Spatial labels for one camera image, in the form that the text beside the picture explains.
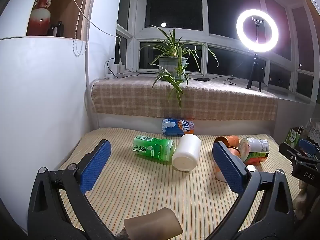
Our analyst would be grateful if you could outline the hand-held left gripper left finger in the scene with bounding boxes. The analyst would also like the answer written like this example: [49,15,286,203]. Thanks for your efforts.
[27,139,118,240]

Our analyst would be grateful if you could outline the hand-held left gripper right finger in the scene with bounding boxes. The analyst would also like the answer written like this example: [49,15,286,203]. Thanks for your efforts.
[207,141,296,240]

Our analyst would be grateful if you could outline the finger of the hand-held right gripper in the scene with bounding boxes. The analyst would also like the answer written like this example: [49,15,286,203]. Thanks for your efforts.
[299,138,320,155]
[279,142,310,163]

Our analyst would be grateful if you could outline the white cup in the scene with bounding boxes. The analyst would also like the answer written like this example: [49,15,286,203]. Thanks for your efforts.
[171,134,202,172]

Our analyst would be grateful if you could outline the orange cup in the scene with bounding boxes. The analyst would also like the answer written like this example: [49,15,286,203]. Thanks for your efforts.
[215,135,241,148]
[214,147,242,182]

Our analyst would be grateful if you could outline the person's right hand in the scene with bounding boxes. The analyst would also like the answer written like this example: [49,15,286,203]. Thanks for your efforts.
[292,180,310,220]

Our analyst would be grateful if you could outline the green paper bag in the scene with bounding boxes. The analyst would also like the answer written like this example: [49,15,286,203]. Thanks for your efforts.
[285,127,304,147]

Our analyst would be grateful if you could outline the white lace cloth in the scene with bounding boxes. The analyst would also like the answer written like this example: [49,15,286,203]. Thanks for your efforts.
[306,120,320,145]

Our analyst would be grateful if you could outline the striped bamboo mat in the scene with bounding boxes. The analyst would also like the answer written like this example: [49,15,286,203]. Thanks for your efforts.
[54,127,300,240]

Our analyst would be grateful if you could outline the green tea bottle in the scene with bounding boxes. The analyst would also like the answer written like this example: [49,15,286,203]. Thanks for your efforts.
[133,135,175,160]

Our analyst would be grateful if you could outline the blue and orange can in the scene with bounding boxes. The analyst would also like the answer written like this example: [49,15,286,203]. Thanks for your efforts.
[161,118,195,137]

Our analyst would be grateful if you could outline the checked beige blanket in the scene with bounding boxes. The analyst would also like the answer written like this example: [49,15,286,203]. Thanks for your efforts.
[91,75,278,121]

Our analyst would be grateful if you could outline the brown rounded block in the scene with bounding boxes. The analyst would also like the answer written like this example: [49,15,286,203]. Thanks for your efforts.
[124,209,183,240]

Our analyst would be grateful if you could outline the black tripod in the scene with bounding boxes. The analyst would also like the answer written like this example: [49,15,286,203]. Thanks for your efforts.
[246,52,262,92]

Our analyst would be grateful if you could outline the potted spider plant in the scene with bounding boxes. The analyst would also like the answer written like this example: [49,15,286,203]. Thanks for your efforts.
[140,25,219,109]

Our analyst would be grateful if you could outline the red and white vase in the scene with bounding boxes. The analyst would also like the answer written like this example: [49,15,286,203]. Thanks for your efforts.
[27,0,58,36]

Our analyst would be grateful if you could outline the black inline controller cable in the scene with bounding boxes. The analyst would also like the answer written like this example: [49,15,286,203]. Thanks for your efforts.
[187,76,241,86]

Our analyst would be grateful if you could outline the ring light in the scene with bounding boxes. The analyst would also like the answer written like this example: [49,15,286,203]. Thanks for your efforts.
[236,9,279,54]

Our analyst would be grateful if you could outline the white bead chain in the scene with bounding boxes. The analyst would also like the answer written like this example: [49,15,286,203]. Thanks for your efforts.
[72,0,92,56]

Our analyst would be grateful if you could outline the white window frame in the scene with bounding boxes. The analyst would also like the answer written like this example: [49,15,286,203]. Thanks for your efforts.
[116,0,320,104]

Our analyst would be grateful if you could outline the white cable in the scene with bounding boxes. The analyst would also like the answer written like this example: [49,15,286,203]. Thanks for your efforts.
[65,0,123,66]

